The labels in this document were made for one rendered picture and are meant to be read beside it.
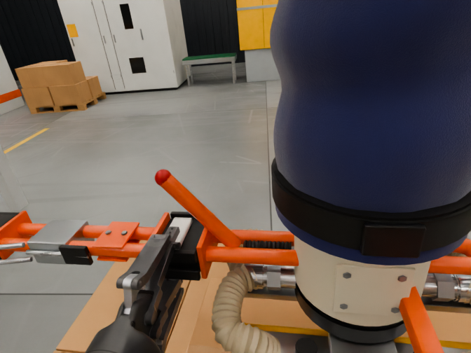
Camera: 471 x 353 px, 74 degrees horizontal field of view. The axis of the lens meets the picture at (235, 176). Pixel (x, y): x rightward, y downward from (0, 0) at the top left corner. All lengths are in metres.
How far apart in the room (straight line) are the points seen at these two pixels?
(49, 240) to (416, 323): 0.51
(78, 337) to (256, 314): 0.81
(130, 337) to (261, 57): 7.43
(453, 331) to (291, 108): 0.62
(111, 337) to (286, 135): 0.26
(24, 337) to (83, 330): 0.96
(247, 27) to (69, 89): 3.94
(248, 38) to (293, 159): 7.27
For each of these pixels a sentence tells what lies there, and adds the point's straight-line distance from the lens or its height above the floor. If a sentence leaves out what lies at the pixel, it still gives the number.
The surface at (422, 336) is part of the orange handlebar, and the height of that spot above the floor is 1.25.
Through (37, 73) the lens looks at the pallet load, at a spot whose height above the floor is 0.78.
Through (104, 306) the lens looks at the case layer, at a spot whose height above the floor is 0.54.
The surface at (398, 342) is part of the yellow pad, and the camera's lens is 0.53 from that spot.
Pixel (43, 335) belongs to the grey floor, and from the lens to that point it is 2.28.
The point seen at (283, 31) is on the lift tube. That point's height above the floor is 1.52.
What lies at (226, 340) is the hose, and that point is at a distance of 0.44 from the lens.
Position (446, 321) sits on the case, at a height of 0.94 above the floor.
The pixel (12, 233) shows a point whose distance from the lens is 0.66.
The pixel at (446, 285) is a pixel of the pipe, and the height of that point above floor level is 1.19.
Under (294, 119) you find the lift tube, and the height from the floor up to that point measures 1.44.
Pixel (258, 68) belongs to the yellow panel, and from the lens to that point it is 7.68.
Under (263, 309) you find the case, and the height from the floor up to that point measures 0.94.
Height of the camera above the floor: 1.54
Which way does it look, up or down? 28 degrees down
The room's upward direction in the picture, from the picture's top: 6 degrees counter-clockwise
